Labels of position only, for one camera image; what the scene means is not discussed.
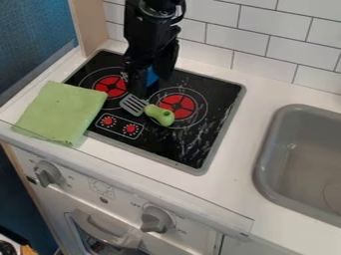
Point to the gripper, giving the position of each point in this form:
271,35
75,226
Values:
144,36

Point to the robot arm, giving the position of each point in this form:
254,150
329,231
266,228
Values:
153,6

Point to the green spatula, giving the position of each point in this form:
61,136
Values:
159,115

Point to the toy stove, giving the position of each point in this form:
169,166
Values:
200,113

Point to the green cloth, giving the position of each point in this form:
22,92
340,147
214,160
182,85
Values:
60,113

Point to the toy sink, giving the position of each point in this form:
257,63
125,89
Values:
302,162

